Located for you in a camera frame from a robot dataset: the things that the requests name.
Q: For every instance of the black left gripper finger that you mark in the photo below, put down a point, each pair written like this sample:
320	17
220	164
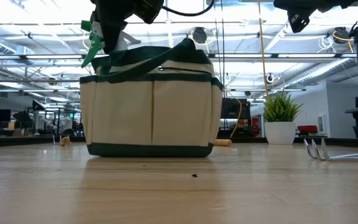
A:
112	34

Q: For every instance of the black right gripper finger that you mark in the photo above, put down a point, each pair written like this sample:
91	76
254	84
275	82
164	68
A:
298	20

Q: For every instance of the green white spray bottle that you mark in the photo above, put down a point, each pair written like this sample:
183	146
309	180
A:
93	46

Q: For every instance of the cream canvas bag green trim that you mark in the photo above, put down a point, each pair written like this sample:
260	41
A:
135	118

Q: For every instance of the long fluorescent light strip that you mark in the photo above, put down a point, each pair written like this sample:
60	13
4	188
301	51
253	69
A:
291	56

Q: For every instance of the green plant in white pot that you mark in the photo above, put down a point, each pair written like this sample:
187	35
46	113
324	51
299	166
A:
280	132

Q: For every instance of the grey ribbed ventilation duct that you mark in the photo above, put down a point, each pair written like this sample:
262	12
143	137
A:
322	73

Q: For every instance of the black frame workstation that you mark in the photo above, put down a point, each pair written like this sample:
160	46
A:
38	105

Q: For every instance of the white wall device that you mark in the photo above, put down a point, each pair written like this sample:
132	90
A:
321	124

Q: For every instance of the black aluminium table frame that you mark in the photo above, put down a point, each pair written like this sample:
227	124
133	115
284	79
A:
26	141

